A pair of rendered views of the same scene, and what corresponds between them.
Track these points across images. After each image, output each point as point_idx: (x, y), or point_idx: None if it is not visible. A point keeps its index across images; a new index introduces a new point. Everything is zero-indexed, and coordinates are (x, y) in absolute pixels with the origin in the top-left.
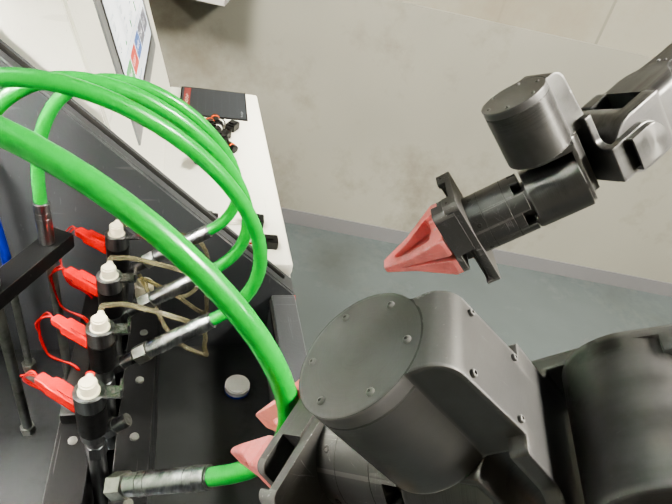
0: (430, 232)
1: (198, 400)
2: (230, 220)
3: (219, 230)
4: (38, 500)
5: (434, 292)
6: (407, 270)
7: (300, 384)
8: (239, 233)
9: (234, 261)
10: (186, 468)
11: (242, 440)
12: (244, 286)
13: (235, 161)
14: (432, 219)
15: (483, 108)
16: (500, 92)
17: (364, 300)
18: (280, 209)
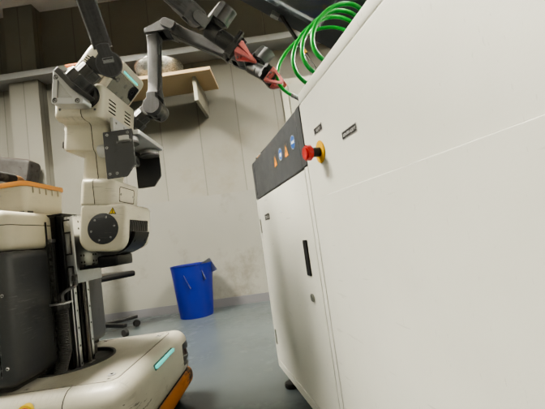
0: (242, 50)
1: None
2: (315, 55)
3: (320, 60)
4: None
5: (263, 45)
6: (250, 62)
7: (274, 56)
8: (305, 57)
9: (306, 68)
10: (296, 94)
11: None
12: (298, 71)
13: (311, 28)
14: (246, 44)
15: (235, 11)
16: (229, 6)
17: (268, 48)
18: (320, 63)
